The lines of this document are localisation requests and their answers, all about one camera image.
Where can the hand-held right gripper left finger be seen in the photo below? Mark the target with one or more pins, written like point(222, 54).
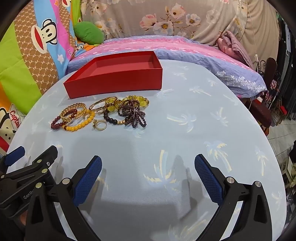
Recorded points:
point(89, 180)

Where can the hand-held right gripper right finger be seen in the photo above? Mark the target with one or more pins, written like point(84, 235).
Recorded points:
point(208, 180)

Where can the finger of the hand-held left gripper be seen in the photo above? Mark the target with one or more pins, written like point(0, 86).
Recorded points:
point(15, 155)
point(47, 157)

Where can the gold bangle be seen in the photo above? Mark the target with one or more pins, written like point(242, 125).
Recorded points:
point(92, 106)

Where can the garnet bead strand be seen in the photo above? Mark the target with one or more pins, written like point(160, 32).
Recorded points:
point(136, 114)

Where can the red cardboard box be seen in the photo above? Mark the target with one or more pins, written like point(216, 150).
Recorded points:
point(115, 81)

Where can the light blue palm print tablecloth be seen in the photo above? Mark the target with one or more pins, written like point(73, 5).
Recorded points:
point(185, 129)

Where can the dark wooden chair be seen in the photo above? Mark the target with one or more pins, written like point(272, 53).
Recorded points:
point(261, 113)

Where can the cartoon monkey printed blanket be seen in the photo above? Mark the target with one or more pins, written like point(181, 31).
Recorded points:
point(34, 58)

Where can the green pillow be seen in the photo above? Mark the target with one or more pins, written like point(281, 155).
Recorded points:
point(87, 32)

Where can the pink purple striped quilt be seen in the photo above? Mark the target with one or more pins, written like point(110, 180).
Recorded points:
point(173, 46)

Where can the mauve quilted cloth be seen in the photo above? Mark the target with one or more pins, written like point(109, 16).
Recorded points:
point(233, 44)

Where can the beige floral sheet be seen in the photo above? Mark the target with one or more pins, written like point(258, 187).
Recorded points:
point(138, 16)

